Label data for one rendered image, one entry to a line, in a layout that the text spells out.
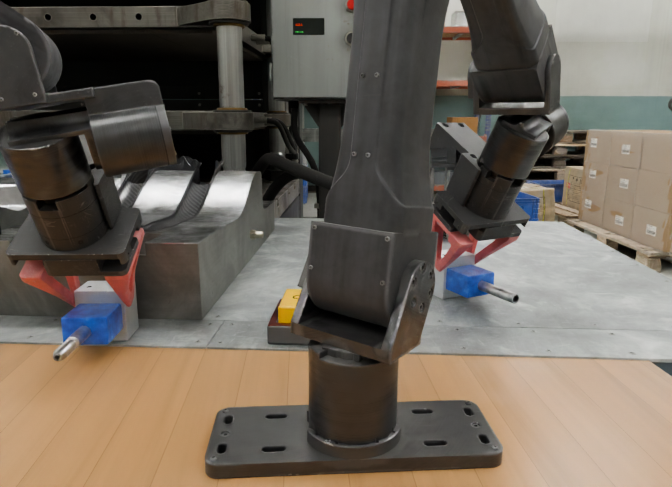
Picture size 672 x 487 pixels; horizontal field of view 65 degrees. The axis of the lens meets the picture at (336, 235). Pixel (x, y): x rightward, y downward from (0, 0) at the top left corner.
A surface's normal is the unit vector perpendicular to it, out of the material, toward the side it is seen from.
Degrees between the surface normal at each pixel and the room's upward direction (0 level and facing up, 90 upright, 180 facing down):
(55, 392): 0
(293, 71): 90
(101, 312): 0
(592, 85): 90
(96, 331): 90
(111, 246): 29
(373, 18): 81
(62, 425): 0
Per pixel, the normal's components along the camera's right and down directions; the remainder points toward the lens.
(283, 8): -0.05, 0.22
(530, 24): 0.67, 0.09
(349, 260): -0.60, 0.02
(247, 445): 0.00, -0.98
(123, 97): 0.35, 0.22
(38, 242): 0.03, -0.75
